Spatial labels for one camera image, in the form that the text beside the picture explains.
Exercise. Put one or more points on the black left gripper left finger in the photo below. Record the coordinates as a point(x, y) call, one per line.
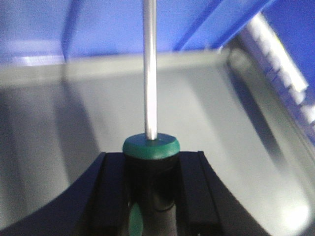
point(94, 205)

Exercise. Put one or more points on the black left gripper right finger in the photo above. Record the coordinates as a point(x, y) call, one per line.
point(205, 206)

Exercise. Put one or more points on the cross screwdriver green black handle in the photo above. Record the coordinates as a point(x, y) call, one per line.
point(151, 156)

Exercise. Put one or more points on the blue bin near right gripper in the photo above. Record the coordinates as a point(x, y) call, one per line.
point(65, 29)

